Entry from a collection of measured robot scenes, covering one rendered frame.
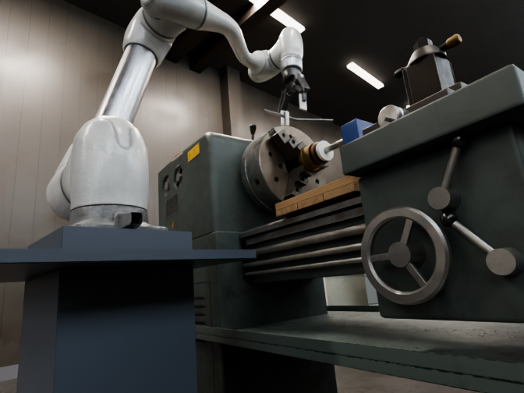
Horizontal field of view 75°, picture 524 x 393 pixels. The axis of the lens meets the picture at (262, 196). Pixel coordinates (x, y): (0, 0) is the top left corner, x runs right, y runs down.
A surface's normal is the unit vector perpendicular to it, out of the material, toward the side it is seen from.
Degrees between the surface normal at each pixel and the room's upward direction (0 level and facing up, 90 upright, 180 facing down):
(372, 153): 90
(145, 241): 90
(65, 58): 90
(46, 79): 90
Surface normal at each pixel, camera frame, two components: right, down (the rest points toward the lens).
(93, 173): 0.00, -0.24
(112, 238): 0.70, -0.23
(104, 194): 0.28, -0.15
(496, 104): -0.82, -0.07
